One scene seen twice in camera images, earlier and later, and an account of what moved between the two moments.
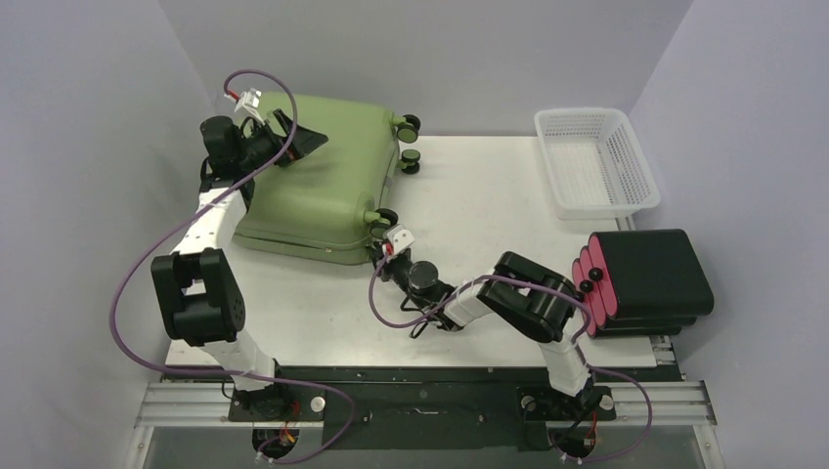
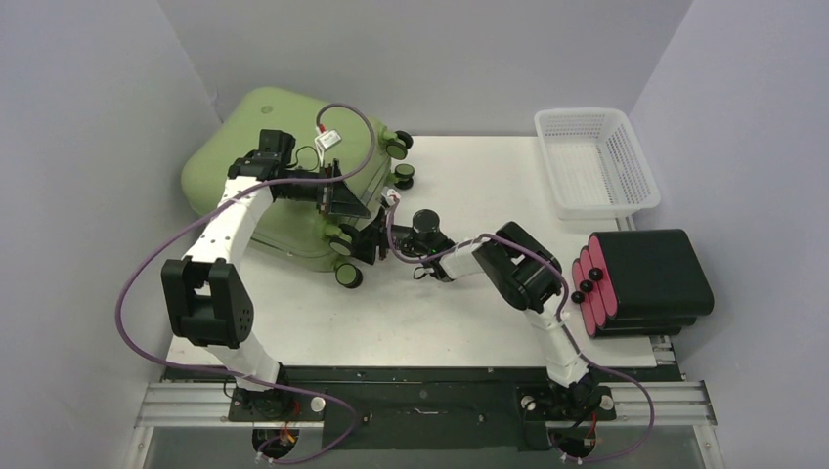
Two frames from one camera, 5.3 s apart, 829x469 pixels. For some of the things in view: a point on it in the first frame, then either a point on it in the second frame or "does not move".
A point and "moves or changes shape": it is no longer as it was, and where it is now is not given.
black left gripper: (300, 145) -> (344, 202)
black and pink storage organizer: (641, 282) does not move
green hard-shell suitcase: (326, 206) moves or changes shape
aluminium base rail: (202, 404) does not move
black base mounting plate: (429, 408) does not move
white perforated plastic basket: (595, 165) does not move
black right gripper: (382, 252) -> (380, 237)
